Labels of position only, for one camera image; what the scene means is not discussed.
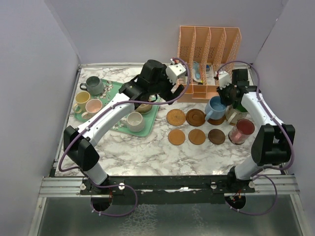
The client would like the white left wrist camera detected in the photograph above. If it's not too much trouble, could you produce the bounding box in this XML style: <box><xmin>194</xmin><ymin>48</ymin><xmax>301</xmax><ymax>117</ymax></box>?
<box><xmin>166</xmin><ymin>63</ymin><xmax>187</xmax><ymax>85</ymax></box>

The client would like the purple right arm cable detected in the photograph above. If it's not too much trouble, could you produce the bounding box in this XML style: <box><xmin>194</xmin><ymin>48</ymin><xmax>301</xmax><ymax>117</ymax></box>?
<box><xmin>215</xmin><ymin>61</ymin><xmax>295</xmax><ymax>216</ymax></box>

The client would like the peach plastic desk organizer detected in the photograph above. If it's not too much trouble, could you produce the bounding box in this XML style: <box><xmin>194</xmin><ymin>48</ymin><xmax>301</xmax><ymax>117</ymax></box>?
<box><xmin>177</xmin><ymin>26</ymin><xmax>242</xmax><ymax>103</ymax></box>

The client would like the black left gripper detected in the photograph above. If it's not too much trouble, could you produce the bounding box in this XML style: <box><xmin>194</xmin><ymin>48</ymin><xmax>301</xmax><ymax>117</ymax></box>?
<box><xmin>149</xmin><ymin>65</ymin><xmax>184</xmax><ymax>105</ymax></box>

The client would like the beige ceramic mug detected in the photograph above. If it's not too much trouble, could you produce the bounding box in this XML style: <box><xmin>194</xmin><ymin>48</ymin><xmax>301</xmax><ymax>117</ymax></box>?
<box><xmin>135</xmin><ymin>104</ymin><xmax>153</xmax><ymax>115</ymax></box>

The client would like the pale yellow mug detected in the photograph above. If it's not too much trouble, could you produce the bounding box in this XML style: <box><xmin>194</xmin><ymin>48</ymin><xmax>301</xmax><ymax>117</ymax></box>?
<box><xmin>72</xmin><ymin>91</ymin><xmax>91</xmax><ymax>114</ymax></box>

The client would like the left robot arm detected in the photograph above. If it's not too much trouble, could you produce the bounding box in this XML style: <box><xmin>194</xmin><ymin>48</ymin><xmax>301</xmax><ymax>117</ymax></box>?
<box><xmin>63</xmin><ymin>58</ymin><xmax>190</xmax><ymax>194</ymax></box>

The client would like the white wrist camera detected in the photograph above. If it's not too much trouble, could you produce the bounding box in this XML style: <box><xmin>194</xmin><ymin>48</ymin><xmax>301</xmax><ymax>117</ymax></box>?
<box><xmin>166</xmin><ymin>63</ymin><xmax>187</xmax><ymax>85</ymax></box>
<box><xmin>218</xmin><ymin>71</ymin><xmax>231</xmax><ymax>89</ymax></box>

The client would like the pale pink mug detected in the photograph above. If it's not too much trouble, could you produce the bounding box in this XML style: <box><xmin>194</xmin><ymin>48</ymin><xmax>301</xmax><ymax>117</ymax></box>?
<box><xmin>81</xmin><ymin>99</ymin><xmax>103</xmax><ymax>120</ymax></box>

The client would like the green floral mug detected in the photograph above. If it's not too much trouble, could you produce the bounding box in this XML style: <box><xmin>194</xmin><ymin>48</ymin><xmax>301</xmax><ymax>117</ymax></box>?
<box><xmin>225</xmin><ymin>105</ymin><xmax>248</xmax><ymax>125</ymax></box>

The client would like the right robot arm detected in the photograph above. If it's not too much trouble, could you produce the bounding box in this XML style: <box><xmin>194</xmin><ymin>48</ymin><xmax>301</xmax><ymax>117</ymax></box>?
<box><xmin>215</xmin><ymin>71</ymin><xmax>295</xmax><ymax>192</ymax></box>

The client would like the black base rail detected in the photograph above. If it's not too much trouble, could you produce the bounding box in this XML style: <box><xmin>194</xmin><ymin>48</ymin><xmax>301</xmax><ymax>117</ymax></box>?
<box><xmin>80</xmin><ymin>173</ymin><xmax>254</xmax><ymax>205</ymax></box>

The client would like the grooved brown wooden coaster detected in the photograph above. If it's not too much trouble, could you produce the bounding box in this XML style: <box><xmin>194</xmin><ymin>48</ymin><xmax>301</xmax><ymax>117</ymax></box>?
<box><xmin>186</xmin><ymin>109</ymin><xmax>205</xmax><ymax>127</ymax></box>

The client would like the pink red mug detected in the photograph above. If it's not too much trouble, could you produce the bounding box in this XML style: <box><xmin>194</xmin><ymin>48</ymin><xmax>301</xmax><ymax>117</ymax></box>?
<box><xmin>228</xmin><ymin>118</ymin><xmax>255</xmax><ymax>145</ymax></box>

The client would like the light blue mug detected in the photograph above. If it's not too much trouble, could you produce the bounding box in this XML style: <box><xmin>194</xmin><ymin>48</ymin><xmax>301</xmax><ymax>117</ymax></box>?
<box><xmin>205</xmin><ymin>96</ymin><xmax>227</xmax><ymax>121</ymax></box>

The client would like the woven rattan coaster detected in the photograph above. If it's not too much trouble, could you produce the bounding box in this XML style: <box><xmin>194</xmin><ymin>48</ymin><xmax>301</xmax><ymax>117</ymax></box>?
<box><xmin>166</xmin><ymin>109</ymin><xmax>186</xmax><ymax>126</ymax></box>

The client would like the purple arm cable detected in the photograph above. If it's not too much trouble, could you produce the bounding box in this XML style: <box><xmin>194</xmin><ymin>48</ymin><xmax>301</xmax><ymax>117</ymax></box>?
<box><xmin>58</xmin><ymin>58</ymin><xmax>191</xmax><ymax>217</ymax></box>
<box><xmin>215</xmin><ymin>61</ymin><xmax>295</xmax><ymax>216</ymax></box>

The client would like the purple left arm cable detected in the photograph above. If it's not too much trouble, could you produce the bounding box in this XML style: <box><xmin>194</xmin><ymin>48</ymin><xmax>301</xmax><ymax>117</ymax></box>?
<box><xmin>58</xmin><ymin>58</ymin><xmax>191</xmax><ymax>217</ymax></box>

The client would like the grey white mug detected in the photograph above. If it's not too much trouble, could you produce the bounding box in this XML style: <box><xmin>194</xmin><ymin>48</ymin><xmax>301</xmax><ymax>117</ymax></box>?
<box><xmin>120</xmin><ymin>112</ymin><xmax>145</xmax><ymax>133</ymax></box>

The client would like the light orange wooden coaster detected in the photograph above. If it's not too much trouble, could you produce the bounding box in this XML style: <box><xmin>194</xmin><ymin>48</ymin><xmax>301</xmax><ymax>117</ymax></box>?
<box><xmin>168</xmin><ymin>129</ymin><xmax>186</xmax><ymax>146</ymax></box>

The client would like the dark grey mug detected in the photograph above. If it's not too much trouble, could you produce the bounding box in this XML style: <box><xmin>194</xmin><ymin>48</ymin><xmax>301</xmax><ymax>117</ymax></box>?
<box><xmin>79</xmin><ymin>76</ymin><xmax>104</xmax><ymax>95</ymax></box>

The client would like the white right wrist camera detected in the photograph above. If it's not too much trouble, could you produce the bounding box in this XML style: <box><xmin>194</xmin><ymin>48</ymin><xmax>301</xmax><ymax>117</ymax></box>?
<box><xmin>218</xmin><ymin>71</ymin><xmax>231</xmax><ymax>89</ymax></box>

